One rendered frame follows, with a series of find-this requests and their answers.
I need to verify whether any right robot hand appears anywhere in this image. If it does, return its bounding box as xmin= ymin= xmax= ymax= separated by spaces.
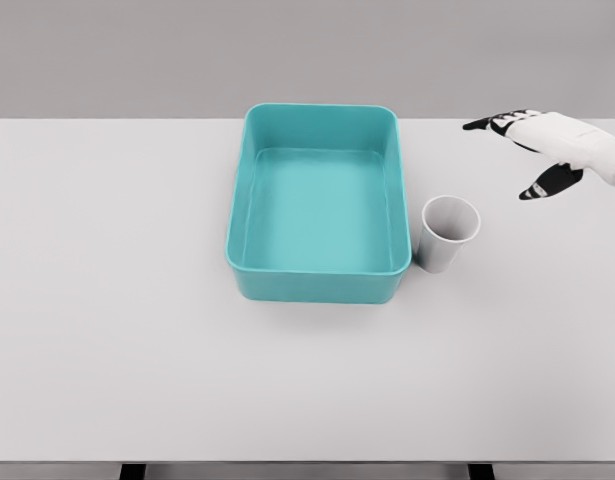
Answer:
xmin=462 ymin=108 xmax=615 ymax=202

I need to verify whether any white paper cup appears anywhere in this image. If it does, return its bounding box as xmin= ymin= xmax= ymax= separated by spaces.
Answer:
xmin=415 ymin=195 xmax=482 ymax=275

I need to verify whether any teal plastic basket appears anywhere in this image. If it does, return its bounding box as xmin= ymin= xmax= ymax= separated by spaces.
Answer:
xmin=224 ymin=102 xmax=414 ymax=305

